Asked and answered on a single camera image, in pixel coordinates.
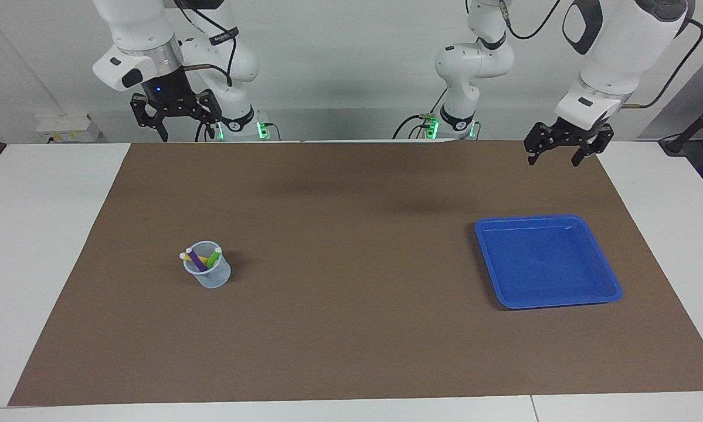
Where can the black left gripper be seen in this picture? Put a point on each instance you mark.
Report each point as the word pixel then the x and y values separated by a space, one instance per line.
pixel 562 133

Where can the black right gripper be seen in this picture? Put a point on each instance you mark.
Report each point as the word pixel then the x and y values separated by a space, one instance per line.
pixel 175 94

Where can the yellow pen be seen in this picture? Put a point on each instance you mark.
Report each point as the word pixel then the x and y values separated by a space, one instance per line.
pixel 184 256

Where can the purple pen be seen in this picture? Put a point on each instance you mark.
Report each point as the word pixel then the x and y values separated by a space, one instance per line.
pixel 197 259

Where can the green pen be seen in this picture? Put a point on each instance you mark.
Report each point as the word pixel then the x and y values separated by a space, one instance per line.
pixel 213 258

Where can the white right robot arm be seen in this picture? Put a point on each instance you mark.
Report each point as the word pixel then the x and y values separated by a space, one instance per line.
pixel 134 29

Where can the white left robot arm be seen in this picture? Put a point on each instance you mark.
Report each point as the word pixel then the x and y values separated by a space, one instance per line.
pixel 609 53

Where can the blue plastic tray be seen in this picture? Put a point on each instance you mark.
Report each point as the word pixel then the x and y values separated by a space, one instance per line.
pixel 544 264

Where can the white power strip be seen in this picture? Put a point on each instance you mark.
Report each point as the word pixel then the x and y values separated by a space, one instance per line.
pixel 64 128

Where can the clear plastic cup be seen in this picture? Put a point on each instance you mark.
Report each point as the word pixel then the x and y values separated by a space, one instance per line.
pixel 213 278

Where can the brown table mat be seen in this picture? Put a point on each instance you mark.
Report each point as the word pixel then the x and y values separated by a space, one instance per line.
pixel 351 293

